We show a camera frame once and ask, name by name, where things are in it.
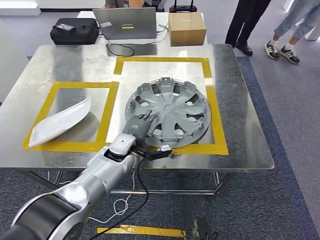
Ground steel workbench table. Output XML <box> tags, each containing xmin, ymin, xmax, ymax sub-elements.
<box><xmin>0</xmin><ymin>43</ymin><xmax>275</xmax><ymax>196</ymax></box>

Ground small yellow tape square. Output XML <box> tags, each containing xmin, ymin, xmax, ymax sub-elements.
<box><xmin>22</xmin><ymin>81</ymin><xmax>120</xmax><ymax>153</ymax></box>

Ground black carry bag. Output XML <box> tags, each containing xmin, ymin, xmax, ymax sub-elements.
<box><xmin>49</xmin><ymin>17</ymin><xmax>100</xmax><ymax>46</ymax></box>

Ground brown cardboard box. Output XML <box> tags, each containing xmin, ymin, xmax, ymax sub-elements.
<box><xmin>168</xmin><ymin>11</ymin><xmax>208</xmax><ymax>47</ymax></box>

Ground large yellow tape square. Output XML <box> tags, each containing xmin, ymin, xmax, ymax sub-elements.
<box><xmin>106</xmin><ymin>56</ymin><xmax>229</xmax><ymax>157</ymax></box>

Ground white cabinet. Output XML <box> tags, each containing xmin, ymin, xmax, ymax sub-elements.
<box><xmin>0</xmin><ymin>23</ymin><xmax>30</xmax><ymax>104</ymax></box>

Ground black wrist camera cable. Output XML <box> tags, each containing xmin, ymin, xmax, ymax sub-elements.
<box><xmin>88</xmin><ymin>158</ymin><xmax>149</xmax><ymax>240</ymax></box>

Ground white floor cable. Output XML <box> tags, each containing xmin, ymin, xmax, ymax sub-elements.
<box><xmin>87</xmin><ymin>172</ymin><xmax>137</xmax><ymax>225</ymax></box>

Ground grey plastic wheel hubcap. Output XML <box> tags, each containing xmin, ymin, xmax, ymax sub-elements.
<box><xmin>125</xmin><ymin>77</ymin><xmax>212</xmax><ymax>149</ymax></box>

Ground grey laptop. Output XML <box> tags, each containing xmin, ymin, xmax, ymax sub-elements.
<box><xmin>92</xmin><ymin>7</ymin><xmax>158</xmax><ymax>41</ymax></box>

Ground standing person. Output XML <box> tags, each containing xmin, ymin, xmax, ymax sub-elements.
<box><xmin>264</xmin><ymin>0</ymin><xmax>320</xmax><ymax>65</ymax></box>
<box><xmin>225</xmin><ymin>0</ymin><xmax>272</xmax><ymax>57</ymax></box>

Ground black laptop cable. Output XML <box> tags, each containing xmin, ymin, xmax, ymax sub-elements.
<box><xmin>75</xmin><ymin>24</ymin><xmax>136</xmax><ymax>58</ymax></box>

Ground yellow floor tape strip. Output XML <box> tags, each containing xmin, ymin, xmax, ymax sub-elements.
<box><xmin>97</xmin><ymin>224</ymin><xmax>188</xmax><ymax>240</ymax></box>

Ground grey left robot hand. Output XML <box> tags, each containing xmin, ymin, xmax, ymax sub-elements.
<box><xmin>122</xmin><ymin>109</ymin><xmax>157</xmax><ymax>148</ymax></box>

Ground black router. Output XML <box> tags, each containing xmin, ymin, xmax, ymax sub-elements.
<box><xmin>169</xmin><ymin>0</ymin><xmax>198</xmax><ymax>13</ymax></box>

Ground white curved plastic part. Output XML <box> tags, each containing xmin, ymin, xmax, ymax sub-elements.
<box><xmin>28</xmin><ymin>95</ymin><xmax>92</xmax><ymax>149</ymax></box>

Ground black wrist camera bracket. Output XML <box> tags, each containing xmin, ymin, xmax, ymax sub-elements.
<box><xmin>136</xmin><ymin>147</ymin><xmax>173</xmax><ymax>162</ymax></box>

